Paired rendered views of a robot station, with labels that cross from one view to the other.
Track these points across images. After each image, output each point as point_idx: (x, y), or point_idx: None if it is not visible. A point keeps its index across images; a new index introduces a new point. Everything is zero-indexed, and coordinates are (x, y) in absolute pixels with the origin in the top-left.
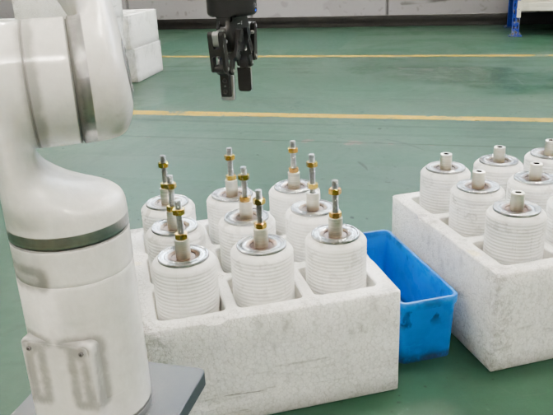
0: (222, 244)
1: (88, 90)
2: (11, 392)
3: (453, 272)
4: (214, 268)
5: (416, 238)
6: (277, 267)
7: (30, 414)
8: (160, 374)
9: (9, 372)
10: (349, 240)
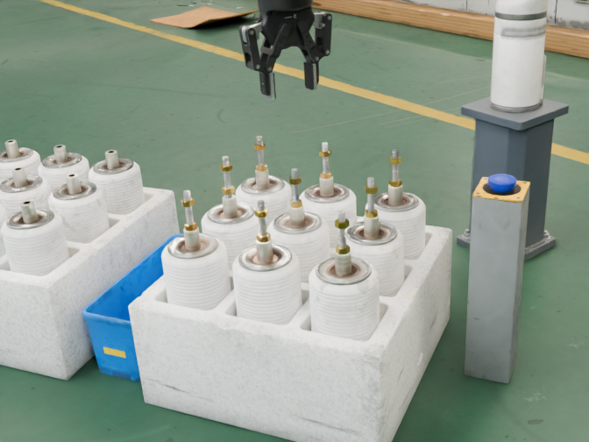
0: (329, 245)
1: None
2: (566, 409)
3: (142, 245)
4: None
5: (95, 280)
6: None
7: (546, 109)
8: (481, 108)
9: (568, 438)
10: None
